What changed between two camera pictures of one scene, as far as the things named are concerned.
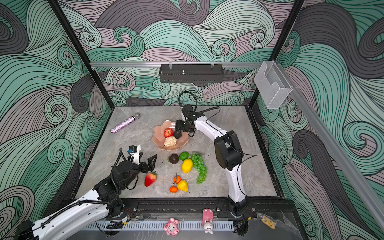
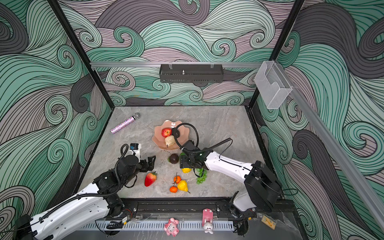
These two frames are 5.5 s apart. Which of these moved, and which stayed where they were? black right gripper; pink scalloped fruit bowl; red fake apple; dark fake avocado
Moved: black right gripper
Stayed: pink scalloped fruit bowl; red fake apple; dark fake avocado
